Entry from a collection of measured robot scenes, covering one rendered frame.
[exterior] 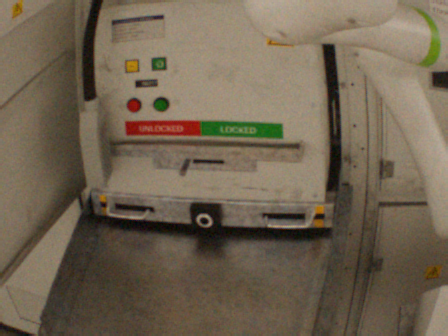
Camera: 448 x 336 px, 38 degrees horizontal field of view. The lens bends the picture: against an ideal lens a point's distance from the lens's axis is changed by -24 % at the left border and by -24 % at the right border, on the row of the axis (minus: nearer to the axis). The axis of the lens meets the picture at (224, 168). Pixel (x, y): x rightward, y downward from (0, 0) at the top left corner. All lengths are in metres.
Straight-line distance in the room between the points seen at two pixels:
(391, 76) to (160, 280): 0.68
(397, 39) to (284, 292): 0.71
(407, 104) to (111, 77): 0.66
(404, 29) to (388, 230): 0.97
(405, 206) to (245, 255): 0.47
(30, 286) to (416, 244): 1.30
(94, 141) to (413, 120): 0.66
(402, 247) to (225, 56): 0.75
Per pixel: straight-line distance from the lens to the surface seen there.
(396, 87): 1.29
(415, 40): 1.07
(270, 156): 1.57
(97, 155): 1.57
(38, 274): 2.32
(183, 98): 1.59
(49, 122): 1.78
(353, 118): 1.76
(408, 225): 1.91
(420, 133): 1.34
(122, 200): 1.74
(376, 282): 2.03
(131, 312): 1.52
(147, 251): 1.69
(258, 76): 1.54
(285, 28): 0.84
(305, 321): 1.46
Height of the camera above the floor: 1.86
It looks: 32 degrees down
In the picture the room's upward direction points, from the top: 4 degrees counter-clockwise
